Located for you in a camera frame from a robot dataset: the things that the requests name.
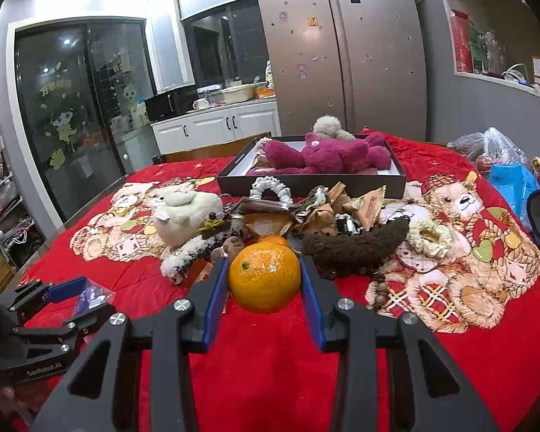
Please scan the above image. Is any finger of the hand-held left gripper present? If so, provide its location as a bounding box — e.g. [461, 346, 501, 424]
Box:
[11, 310, 118, 352]
[0, 276, 89, 314]

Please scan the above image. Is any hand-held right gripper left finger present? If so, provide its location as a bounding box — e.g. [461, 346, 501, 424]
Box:
[29, 256, 231, 432]

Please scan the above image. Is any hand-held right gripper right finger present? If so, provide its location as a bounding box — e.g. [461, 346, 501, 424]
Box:
[299, 256, 500, 432]

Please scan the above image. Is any large orange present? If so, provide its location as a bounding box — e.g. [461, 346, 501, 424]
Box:
[228, 241, 302, 315]

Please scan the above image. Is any dark brown box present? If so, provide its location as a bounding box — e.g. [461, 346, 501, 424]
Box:
[216, 135, 407, 199]

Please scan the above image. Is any beige fluffy plush toy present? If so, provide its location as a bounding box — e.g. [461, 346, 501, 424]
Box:
[312, 116, 356, 141]

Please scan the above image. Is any small clear plastic packet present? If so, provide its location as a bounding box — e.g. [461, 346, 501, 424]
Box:
[74, 278, 116, 321]

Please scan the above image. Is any white fluffy bone toy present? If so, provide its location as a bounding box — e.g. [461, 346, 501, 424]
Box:
[160, 234, 222, 285]

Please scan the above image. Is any red printed bear blanket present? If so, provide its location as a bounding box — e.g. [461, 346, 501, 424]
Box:
[9, 131, 540, 432]

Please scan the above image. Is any dark brown fuzzy hair band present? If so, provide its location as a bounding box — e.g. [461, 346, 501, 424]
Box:
[302, 216, 410, 276]

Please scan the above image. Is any metal storage rack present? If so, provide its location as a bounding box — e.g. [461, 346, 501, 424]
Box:
[0, 144, 42, 280]

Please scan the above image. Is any cream plush toy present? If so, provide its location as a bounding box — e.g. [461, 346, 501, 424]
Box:
[152, 191, 226, 248]

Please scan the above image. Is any pile of tan snack packets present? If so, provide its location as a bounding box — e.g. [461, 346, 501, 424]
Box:
[243, 182, 388, 237]

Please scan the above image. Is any white ruffled scrunchie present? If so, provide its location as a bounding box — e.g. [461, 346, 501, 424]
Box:
[249, 177, 293, 206]

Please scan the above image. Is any cream scrunchie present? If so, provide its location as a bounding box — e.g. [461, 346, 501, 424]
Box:
[407, 218, 453, 260]

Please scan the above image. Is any wooden chair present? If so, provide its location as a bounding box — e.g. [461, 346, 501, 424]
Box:
[152, 132, 271, 163]

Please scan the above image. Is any pink plush bear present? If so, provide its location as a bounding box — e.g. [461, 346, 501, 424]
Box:
[256, 131, 392, 175]

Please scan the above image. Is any glass sliding door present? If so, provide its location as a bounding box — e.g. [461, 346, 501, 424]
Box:
[13, 18, 159, 222]

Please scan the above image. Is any white kitchen cabinet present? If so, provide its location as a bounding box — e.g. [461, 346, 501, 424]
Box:
[150, 101, 280, 156]

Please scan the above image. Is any black microwave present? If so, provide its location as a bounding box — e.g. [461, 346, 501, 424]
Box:
[144, 87, 199, 122]

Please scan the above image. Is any cream plastic basin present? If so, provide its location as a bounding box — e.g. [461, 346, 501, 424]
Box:
[220, 85, 255, 102]

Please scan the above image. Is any blue plastic bag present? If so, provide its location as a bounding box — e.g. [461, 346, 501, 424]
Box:
[488, 162, 540, 231]

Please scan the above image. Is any clear plastic bag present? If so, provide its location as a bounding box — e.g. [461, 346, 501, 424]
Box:
[447, 127, 530, 172]

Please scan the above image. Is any steel double door refrigerator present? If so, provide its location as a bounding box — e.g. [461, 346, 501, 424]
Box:
[252, 0, 429, 143]

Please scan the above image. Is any kitchen window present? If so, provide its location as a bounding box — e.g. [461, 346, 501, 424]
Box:
[179, 0, 271, 89]

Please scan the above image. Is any red gift box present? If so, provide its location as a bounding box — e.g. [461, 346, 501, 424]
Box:
[450, 9, 474, 74]

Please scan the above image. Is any brown bear keychain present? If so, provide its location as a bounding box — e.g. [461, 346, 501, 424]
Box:
[220, 236, 246, 260]

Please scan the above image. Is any wooden bead bracelet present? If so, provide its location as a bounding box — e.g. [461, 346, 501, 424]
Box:
[368, 274, 397, 312]

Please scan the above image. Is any wall shelf niche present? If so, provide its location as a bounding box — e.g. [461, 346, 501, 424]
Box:
[436, 0, 540, 97]

